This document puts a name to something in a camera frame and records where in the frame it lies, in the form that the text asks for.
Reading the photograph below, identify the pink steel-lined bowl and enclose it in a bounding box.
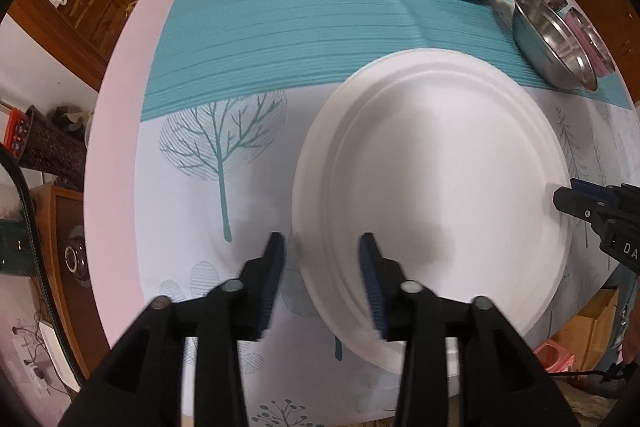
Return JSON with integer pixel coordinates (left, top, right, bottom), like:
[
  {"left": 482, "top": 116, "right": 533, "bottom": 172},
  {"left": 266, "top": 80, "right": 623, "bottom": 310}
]
[{"left": 564, "top": 7, "right": 615, "bottom": 78}]

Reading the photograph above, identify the tree-print tablecloth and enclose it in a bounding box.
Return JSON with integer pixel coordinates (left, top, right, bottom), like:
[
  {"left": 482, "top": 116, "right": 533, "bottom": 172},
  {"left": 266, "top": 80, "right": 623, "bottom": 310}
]
[{"left": 134, "top": 0, "right": 639, "bottom": 426}]

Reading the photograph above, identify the wooden side table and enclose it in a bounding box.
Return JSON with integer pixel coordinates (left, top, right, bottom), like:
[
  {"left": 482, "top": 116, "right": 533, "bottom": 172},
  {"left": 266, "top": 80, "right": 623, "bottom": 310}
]
[{"left": 32, "top": 184, "right": 108, "bottom": 378}]

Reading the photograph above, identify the cardboard box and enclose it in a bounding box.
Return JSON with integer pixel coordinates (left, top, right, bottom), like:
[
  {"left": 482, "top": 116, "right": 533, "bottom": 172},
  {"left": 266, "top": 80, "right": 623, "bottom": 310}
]
[{"left": 552, "top": 288, "right": 620, "bottom": 371}]

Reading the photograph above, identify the black cable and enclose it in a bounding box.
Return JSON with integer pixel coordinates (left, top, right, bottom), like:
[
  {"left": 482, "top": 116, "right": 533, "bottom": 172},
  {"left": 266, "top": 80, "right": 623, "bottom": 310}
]
[{"left": 0, "top": 143, "right": 89, "bottom": 390}]

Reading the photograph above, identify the white paper plate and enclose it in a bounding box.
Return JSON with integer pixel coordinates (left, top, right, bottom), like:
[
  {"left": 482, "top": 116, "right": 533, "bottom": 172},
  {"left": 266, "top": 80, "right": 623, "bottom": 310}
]
[{"left": 292, "top": 48, "right": 570, "bottom": 373}]

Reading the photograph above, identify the dark tube red cap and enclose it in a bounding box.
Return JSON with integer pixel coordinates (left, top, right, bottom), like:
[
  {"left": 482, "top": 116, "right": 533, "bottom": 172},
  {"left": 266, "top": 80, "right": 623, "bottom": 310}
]
[{"left": 3, "top": 106, "right": 87, "bottom": 192}]

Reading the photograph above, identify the large steel bowl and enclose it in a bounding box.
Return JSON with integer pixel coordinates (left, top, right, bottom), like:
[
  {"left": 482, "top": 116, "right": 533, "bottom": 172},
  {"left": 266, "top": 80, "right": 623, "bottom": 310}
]
[{"left": 512, "top": 0, "right": 598, "bottom": 92}]

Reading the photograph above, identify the dark green jar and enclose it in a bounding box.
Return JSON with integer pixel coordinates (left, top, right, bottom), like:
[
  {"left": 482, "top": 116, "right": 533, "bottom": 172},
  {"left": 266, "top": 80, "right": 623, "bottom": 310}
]
[{"left": 0, "top": 219, "right": 35, "bottom": 277}]

